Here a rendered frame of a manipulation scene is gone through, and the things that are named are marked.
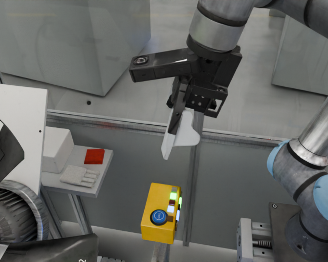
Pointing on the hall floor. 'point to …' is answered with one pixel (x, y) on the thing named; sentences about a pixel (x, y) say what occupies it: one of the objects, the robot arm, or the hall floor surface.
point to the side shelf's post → (80, 213)
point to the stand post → (55, 233)
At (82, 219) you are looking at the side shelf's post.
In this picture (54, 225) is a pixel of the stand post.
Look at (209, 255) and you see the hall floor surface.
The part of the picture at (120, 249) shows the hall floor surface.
